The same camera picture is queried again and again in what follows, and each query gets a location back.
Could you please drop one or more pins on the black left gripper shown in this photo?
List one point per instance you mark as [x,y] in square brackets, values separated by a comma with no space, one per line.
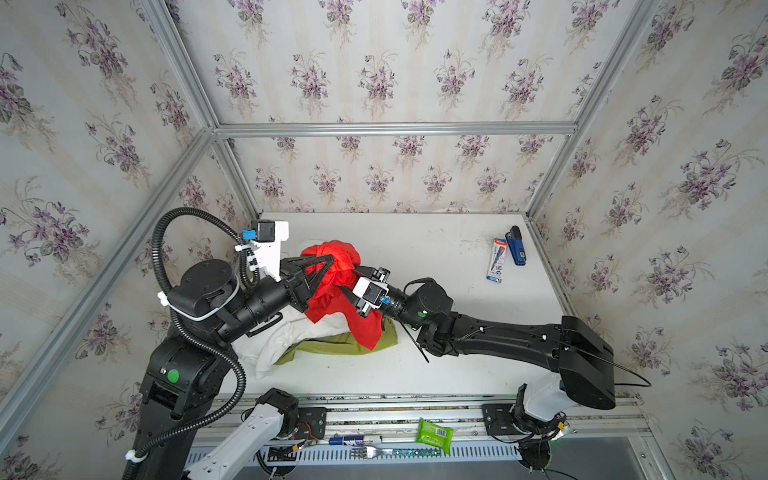
[299,284]

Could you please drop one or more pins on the red cloth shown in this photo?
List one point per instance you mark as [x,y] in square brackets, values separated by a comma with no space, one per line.
[329,298]

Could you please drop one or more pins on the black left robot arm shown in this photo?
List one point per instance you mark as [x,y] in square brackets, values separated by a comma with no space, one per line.
[194,377]

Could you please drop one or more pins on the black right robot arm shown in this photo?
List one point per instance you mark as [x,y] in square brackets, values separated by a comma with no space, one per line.
[578,362]

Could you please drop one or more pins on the green cloth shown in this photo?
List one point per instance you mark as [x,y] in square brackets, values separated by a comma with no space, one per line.
[343,344]

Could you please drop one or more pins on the white cloth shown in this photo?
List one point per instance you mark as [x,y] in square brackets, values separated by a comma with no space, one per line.
[260,353]

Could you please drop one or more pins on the white red pen package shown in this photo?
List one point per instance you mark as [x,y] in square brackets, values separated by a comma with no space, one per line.
[497,260]

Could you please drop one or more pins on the blue black stapler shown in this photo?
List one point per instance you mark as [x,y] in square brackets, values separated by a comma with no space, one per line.
[515,245]

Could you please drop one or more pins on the blue marker pen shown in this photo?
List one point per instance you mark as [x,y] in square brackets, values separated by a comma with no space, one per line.
[347,440]

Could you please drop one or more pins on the green wipes packet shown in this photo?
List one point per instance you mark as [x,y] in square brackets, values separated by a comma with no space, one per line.
[433,435]

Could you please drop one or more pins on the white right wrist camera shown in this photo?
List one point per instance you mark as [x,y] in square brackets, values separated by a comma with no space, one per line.
[370,295]

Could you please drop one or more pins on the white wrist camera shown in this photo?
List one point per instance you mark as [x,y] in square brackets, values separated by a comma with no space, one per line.
[261,244]
[370,295]

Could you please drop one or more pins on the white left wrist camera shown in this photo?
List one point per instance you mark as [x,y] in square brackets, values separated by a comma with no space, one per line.
[261,244]

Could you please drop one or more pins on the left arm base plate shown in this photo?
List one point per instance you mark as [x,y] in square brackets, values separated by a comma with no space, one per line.
[305,424]

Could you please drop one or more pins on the aluminium frame rail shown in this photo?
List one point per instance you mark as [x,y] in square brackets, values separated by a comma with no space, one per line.
[370,129]

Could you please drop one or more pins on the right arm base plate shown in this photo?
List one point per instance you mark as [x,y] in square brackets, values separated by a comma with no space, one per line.
[507,419]

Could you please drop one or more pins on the white slotted cable duct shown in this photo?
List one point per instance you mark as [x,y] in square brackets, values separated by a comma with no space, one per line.
[396,453]

